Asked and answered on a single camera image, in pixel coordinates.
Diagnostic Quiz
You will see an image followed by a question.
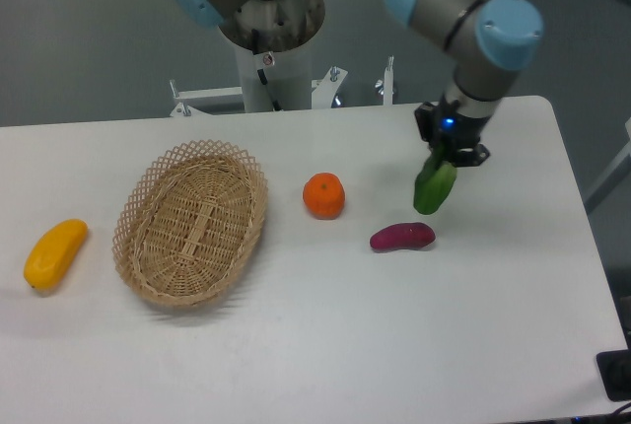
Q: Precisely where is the orange tangerine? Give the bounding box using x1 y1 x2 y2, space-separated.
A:
302 173 346 220

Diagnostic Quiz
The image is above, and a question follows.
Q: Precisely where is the purple sweet potato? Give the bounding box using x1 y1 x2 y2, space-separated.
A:
369 222 436 251

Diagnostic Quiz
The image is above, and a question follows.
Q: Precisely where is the woven wicker basket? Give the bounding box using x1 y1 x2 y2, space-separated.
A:
112 140 268 308

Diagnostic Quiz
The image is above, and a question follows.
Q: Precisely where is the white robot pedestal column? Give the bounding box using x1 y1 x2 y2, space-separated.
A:
234 45 312 113

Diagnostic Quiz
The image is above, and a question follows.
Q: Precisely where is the green bok choy vegetable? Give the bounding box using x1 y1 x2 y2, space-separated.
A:
413 146 457 215

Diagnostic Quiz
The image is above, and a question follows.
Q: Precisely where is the white metal base frame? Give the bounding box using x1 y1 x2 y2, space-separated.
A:
168 55 398 118

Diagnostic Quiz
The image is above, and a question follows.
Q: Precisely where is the black device at table edge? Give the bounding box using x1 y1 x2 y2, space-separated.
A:
596 349 630 402

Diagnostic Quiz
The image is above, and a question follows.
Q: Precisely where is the yellow mango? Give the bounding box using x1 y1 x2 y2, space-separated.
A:
23 219 88 291

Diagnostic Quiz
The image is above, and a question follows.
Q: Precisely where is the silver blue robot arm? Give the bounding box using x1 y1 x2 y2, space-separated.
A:
175 0 543 167

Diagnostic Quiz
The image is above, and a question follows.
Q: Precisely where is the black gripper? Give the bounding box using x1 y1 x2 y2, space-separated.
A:
414 96 490 167

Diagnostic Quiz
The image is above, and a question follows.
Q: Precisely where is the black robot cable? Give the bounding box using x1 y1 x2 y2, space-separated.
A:
249 28 284 112

